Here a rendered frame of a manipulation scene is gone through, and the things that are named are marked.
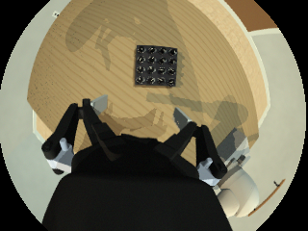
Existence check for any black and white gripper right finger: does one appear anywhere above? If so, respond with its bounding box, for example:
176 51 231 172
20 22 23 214
150 107 228 188

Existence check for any black square box with knobs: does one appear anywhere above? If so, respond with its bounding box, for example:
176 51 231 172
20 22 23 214
135 45 177 87

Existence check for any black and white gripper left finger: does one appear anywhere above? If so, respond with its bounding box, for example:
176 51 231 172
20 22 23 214
41 94 129 175

